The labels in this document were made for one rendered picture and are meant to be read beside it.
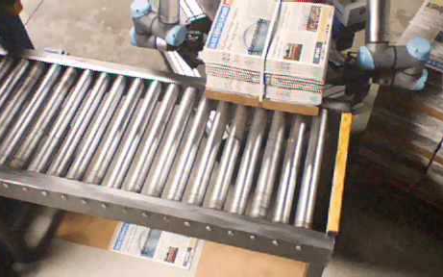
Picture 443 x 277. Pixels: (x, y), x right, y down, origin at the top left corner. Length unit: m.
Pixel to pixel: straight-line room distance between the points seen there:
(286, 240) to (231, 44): 0.60
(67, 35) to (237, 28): 1.88
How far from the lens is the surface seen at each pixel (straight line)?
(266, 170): 1.49
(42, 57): 1.95
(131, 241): 2.30
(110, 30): 3.24
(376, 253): 2.32
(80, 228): 2.40
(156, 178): 1.50
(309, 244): 1.39
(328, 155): 1.87
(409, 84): 1.77
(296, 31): 1.56
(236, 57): 1.48
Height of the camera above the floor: 2.05
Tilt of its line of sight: 54 degrees down
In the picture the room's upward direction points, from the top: 3 degrees counter-clockwise
